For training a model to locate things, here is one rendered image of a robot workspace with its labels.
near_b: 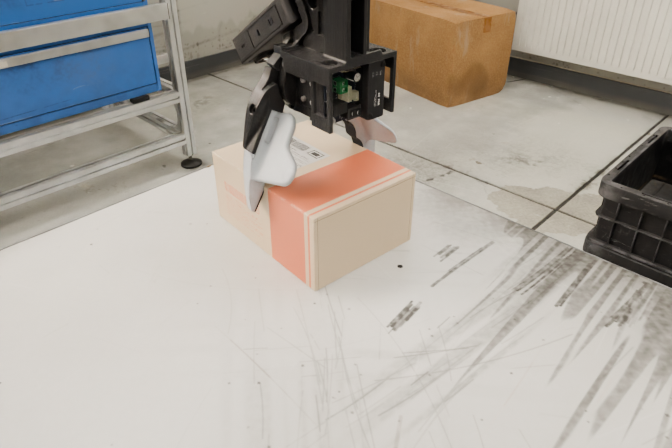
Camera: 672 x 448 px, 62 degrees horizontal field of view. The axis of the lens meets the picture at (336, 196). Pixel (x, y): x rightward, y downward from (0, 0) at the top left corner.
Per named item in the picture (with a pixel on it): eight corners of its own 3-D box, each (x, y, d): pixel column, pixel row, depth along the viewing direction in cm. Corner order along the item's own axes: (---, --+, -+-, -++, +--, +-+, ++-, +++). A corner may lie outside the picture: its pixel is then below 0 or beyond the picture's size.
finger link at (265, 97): (239, 149, 46) (284, 49, 45) (229, 143, 47) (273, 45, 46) (280, 163, 50) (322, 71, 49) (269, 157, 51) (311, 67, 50)
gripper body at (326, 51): (326, 143, 44) (324, -21, 38) (263, 111, 49) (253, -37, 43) (395, 118, 48) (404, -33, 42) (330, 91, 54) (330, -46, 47)
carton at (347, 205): (219, 215, 59) (211, 151, 55) (309, 179, 66) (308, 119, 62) (315, 292, 49) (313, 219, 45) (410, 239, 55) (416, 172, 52)
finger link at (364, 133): (401, 180, 55) (364, 121, 48) (360, 159, 59) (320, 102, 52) (421, 156, 56) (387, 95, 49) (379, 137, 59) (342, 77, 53)
